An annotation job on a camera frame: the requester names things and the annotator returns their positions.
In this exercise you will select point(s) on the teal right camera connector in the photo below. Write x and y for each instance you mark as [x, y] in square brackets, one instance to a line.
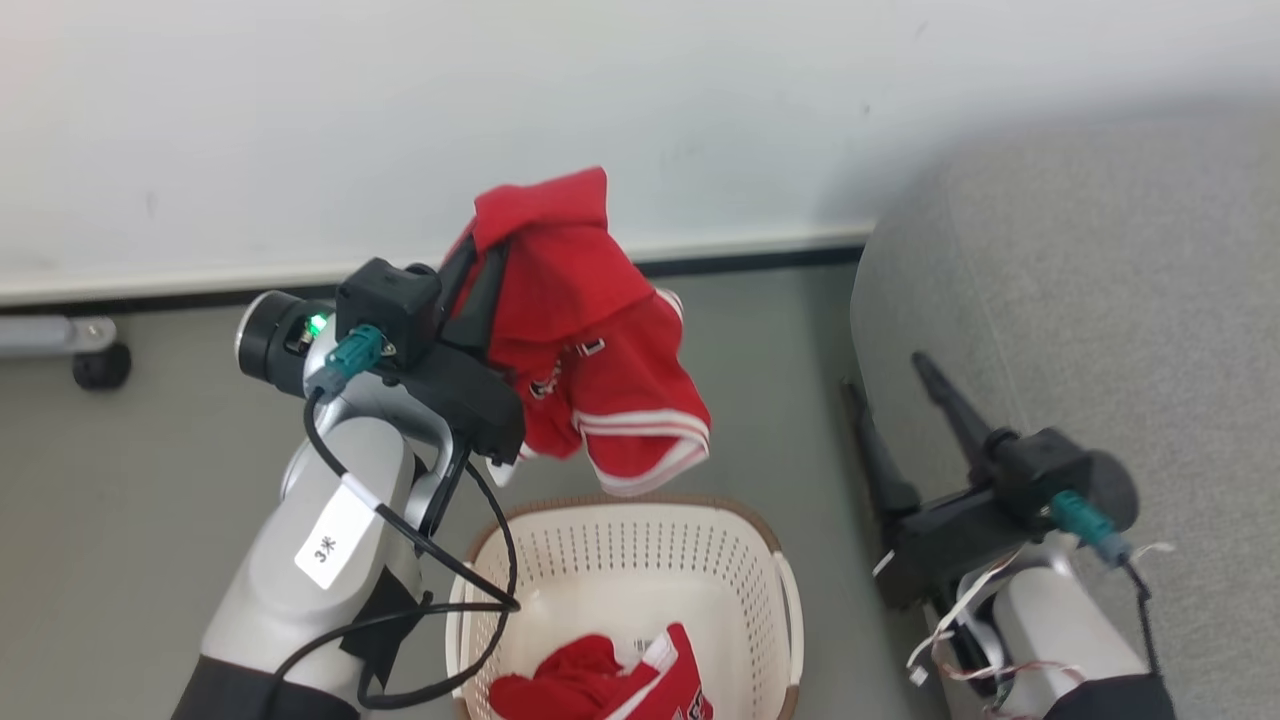
[1085, 522]

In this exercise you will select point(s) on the white paper label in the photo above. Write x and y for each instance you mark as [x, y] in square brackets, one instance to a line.
[328, 547]

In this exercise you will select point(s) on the grey metal frame leg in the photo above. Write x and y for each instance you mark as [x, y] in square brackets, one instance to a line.
[45, 335]

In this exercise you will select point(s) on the teal left camera connector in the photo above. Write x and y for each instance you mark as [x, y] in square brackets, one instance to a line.
[352, 353]

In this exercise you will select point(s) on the teal camera connector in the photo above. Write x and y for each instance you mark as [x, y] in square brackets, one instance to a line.
[352, 353]
[1085, 522]

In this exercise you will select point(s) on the black caster wheel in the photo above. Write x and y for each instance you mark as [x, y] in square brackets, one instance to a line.
[102, 367]

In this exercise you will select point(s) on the grey fabric sofa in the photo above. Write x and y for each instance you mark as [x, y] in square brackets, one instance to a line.
[1120, 300]

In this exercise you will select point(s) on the red shorts with white stripes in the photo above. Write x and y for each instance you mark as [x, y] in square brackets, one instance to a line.
[590, 300]

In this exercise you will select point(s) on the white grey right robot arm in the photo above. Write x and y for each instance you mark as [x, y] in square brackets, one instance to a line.
[1060, 630]

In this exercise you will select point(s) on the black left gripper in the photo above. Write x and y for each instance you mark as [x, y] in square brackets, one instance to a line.
[470, 400]

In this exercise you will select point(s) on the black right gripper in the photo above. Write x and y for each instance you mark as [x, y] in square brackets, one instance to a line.
[950, 545]

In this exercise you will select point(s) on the cream plastic laundry basket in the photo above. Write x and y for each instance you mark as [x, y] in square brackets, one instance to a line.
[640, 560]

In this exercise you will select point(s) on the red jersey with white trim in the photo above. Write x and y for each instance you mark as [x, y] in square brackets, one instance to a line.
[585, 680]

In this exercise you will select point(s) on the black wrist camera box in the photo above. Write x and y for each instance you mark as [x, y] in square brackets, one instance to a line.
[392, 298]
[1040, 465]

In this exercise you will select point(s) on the white and black baseboard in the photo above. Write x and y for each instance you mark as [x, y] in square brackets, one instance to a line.
[150, 285]

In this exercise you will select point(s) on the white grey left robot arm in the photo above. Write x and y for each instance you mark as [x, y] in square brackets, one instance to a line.
[265, 600]

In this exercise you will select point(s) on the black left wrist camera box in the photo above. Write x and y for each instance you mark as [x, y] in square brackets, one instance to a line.
[392, 298]

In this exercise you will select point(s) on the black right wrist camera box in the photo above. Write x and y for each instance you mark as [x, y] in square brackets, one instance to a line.
[1040, 465]

